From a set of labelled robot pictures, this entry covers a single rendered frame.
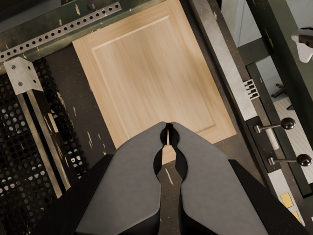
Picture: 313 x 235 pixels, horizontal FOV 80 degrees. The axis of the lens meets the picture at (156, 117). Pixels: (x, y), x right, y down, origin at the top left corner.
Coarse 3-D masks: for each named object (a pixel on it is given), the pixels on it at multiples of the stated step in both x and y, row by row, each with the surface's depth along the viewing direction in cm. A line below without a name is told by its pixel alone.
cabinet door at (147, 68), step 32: (96, 32) 72; (128, 32) 71; (160, 32) 71; (192, 32) 71; (96, 64) 72; (128, 64) 72; (160, 64) 71; (192, 64) 70; (96, 96) 71; (128, 96) 71; (160, 96) 71; (192, 96) 71; (128, 128) 71; (192, 128) 70; (224, 128) 70
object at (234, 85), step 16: (192, 0) 69; (208, 16) 68; (208, 32) 68; (224, 48) 68; (224, 64) 68; (224, 80) 70; (240, 80) 68; (240, 96) 68; (240, 112) 68; (272, 176) 67; (272, 192) 69; (288, 192) 67; (288, 208) 66; (304, 224) 66
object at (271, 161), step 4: (272, 156) 66; (300, 156) 56; (304, 156) 56; (308, 156) 56; (268, 160) 66; (272, 160) 65; (276, 160) 64; (280, 160) 63; (284, 160) 61; (288, 160) 60; (292, 160) 59; (296, 160) 58; (300, 160) 56; (304, 160) 55; (308, 160) 55; (272, 164) 65; (300, 164) 56; (304, 164) 56; (308, 164) 55
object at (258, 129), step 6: (282, 120) 57; (288, 120) 56; (294, 120) 56; (258, 126) 65; (264, 126) 64; (270, 126) 62; (276, 126) 60; (282, 126) 57; (288, 126) 56; (294, 126) 56; (258, 132) 66
